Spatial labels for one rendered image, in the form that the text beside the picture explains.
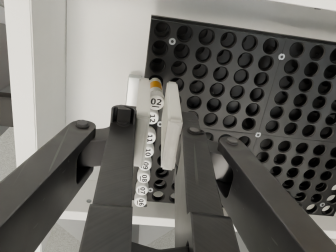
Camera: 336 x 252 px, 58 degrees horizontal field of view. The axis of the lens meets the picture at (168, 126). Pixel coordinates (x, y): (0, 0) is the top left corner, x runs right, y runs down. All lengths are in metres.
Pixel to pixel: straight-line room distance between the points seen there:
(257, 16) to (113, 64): 0.15
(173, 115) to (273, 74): 0.14
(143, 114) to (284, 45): 0.16
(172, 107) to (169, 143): 0.02
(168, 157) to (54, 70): 0.16
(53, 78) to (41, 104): 0.04
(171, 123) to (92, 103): 0.20
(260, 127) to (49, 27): 0.20
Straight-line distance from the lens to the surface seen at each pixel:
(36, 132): 0.26
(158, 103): 0.22
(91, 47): 0.32
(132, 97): 0.32
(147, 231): 1.56
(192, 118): 0.18
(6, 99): 0.28
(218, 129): 0.28
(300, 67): 0.29
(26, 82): 0.25
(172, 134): 0.16
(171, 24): 0.25
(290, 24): 0.34
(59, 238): 1.69
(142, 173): 0.29
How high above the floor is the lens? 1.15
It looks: 65 degrees down
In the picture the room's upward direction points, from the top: 173 degrees clockwise
